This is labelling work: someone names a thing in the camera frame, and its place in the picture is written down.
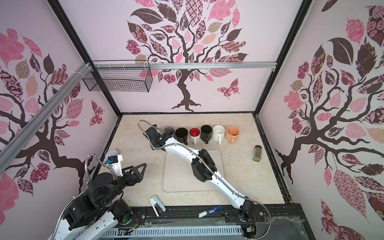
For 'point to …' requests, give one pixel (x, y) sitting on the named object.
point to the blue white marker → (201, 215)
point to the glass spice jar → (257, 153)
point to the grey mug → (169, 130)
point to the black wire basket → (124, 80)
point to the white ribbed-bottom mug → (218, 133)
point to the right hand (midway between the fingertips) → (157, 139)
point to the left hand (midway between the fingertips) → (141, 169)
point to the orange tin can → (110, 153)
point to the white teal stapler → (157, 206)
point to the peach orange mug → (232, 133)
